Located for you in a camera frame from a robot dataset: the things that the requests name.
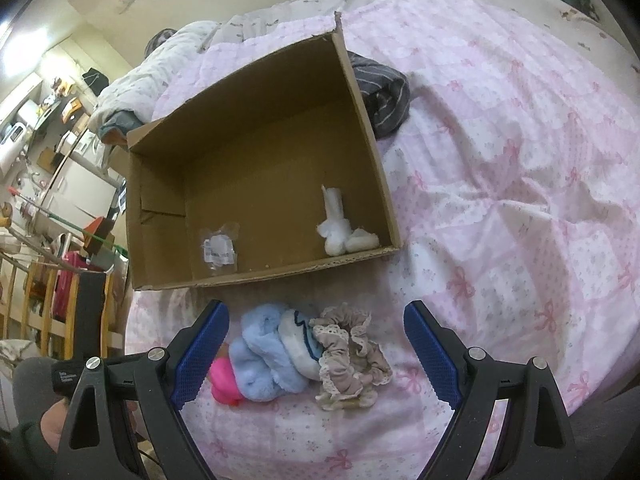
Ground bright pink soft item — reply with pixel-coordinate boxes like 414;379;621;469
209;355;246;405

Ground dark striped pillow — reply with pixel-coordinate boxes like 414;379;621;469
145;27;176;58

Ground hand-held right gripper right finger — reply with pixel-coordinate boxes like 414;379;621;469
402;299;578;480

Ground person's left hand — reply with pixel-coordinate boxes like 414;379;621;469
41;401;70;455

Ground red brush with green handle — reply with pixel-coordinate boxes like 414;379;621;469
10;187;126;261

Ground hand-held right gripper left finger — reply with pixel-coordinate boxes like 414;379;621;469
52;299;231;480

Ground grey blue folded cloth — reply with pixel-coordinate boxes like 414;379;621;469
97;110;146;146

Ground grey striped garment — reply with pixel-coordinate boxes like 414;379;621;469
347;51;412;140

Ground pink bow patterned blanket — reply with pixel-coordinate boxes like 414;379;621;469
122;0;640;480

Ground yellow wooden rack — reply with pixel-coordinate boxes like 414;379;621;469
0;255;126;356

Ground white floral duvet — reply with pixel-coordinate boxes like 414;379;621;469
220;0;640;61

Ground clear plastic packet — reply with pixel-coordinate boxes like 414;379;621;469
200;222;240;276

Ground beige lace scrunchie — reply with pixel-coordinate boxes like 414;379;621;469
309;305;393;411

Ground white floral quilt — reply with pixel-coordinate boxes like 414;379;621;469
95;21;236;126

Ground light blue fluffy scrunchie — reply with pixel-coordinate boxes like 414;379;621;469
227;302;311;402

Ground brown cardboard box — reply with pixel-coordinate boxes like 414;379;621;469
125;10;403;292

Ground white sock with blue stripe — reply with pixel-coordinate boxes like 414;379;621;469
278;308;323;380

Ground white fluffy scrunchie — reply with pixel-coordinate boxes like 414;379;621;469
316;185;382;257

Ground black hanging garment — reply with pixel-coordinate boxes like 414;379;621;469
82;67;108;96

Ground pink bag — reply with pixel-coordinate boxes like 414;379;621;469
52;252;83;321

